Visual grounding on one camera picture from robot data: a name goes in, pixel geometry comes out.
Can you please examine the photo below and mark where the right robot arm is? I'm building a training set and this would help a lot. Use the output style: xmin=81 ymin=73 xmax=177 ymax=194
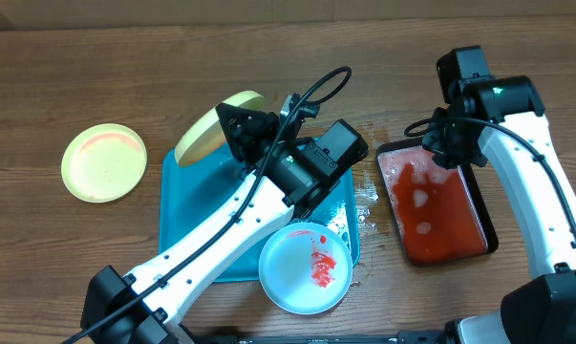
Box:
xmin=423 ymin=46 xmax=576 ymax=343

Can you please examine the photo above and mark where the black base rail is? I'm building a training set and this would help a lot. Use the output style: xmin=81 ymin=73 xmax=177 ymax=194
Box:
xmin=176 ymin=325 xmax=461 ymax=344

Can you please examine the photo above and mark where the light blue plate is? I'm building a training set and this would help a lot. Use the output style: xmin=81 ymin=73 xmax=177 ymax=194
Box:
xmin=258 ymin=222 xmax=353 ymax=315

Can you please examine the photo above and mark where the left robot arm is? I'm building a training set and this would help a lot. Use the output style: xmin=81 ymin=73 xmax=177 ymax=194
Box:
xmin=69 ymin=102 xmax=368 ymax=343

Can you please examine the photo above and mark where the yellow plate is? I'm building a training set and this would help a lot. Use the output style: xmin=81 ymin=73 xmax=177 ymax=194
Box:
xmin=61 ymin=123 xmax=147 ymax=204

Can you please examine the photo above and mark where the yellow-green plate top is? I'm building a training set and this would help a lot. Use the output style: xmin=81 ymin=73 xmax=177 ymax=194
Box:
xmin=175 ymin=91 xmax=266 ymax=167

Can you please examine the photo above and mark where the black tray with red liquid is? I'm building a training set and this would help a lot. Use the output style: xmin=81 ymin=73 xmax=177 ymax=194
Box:
xmin=376 ymin=139 xmax=499 ymax=268

